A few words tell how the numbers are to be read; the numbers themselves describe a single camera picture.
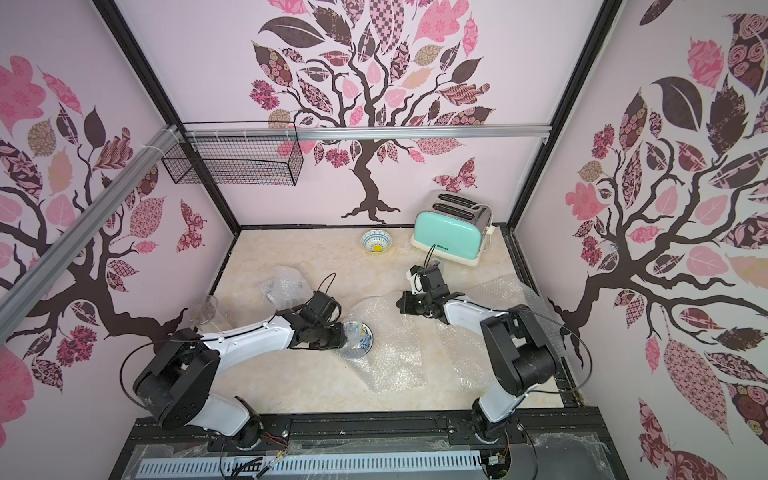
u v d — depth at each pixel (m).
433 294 0.73
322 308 0.71
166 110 0.84
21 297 0.50
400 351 0.85
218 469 0.69
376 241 1.14
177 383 0.43
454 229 0.98
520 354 0.46
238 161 1.22
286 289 0.92
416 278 0.81
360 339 0.88
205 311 0.84
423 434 0.74
